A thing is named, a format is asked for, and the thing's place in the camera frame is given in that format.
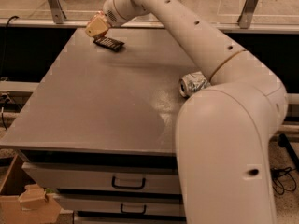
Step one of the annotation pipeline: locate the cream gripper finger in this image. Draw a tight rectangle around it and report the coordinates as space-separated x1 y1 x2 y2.
85 16 110 37

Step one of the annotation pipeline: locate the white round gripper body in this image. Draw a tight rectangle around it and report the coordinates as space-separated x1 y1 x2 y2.
103 0 150 27

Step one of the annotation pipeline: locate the crushed red coke can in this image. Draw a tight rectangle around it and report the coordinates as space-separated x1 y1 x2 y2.
89 10 105 23

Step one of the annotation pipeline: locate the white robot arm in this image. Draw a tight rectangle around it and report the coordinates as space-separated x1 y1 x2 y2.
89 0 288 224

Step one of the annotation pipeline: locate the dark chocolate rxbar wrapper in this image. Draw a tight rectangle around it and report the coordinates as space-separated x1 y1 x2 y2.
93 36 124 52

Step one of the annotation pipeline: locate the crushed silver green can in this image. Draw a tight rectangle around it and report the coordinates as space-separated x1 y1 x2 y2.
178 71 210 98

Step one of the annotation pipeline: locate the grey drawer cabinet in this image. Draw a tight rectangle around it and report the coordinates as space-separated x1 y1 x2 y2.
0 27 200 224

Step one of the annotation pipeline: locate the top grey drawer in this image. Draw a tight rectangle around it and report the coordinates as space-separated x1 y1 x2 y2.
22 162 180 195

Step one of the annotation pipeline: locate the grey drawer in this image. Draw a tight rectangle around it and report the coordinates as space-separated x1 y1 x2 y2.
54 194 185 217
22 162 180 195

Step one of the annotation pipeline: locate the middle grey drawer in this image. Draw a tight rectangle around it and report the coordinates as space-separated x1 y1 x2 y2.
54 194 185 217

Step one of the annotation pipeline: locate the cardboard box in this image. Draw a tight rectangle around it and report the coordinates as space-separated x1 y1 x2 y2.
0 156 61 224

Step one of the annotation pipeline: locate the left metal bracket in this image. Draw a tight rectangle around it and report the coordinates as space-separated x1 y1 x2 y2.
48 0 66 24

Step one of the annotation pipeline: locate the metal bracket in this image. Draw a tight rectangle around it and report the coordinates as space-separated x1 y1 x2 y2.
48 0 66 24
237 0 259 29

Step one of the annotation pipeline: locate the right metal bracket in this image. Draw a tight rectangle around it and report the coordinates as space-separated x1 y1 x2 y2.
237 0 259 29

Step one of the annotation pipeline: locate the black power adapter with cable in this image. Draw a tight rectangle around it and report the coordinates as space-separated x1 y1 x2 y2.
271 167 297 195

